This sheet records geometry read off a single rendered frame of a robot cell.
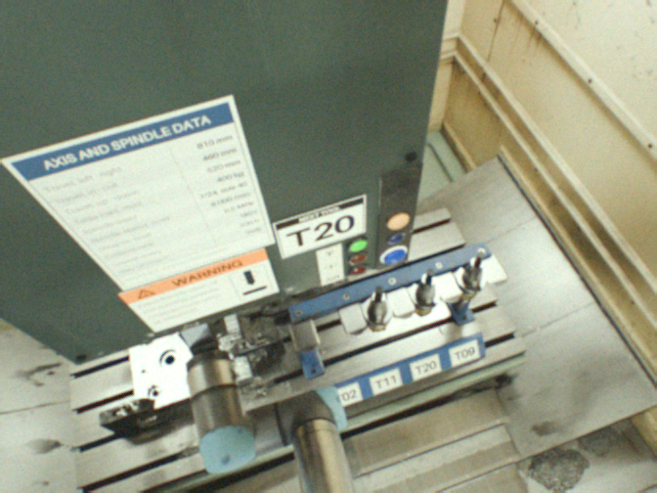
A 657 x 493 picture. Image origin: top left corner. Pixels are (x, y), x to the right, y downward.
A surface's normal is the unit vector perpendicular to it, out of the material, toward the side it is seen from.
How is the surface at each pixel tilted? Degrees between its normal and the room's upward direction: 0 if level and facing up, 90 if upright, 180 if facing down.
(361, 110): 90
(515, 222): 24
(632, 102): 90
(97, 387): 0
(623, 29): 90
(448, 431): 8
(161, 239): 90
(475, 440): 8
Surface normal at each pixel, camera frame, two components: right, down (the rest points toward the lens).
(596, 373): -0.44, -0.33
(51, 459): 0.33, -0.58
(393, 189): 0.32, 0.81
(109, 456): -0.06, -0.51
